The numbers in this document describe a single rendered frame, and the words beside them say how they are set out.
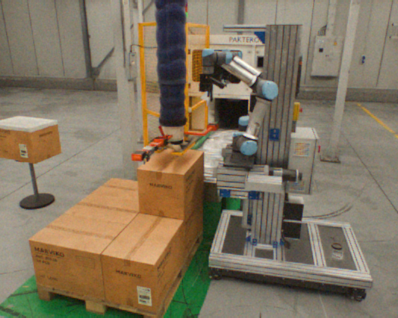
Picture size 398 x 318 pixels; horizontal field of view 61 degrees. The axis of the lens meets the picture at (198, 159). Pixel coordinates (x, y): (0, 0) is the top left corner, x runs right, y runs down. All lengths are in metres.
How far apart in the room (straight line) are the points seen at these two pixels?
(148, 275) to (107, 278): 0.34
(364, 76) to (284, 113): 9.61
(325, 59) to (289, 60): 9.05
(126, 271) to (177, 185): 0.74
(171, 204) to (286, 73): 1.34
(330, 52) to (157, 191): 9.56
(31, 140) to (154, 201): 1.74
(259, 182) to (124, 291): 1.23
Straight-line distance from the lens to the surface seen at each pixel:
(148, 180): 2.74
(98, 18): 13.27
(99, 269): 2.57
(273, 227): 3.03
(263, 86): 2.37
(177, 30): 2.63
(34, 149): 4.05
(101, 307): 2.79
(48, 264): 2.83
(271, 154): 2.75
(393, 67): 12.38
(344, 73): 5.80
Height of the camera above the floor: 1.95
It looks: 20 degrees down
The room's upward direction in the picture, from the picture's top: straight up
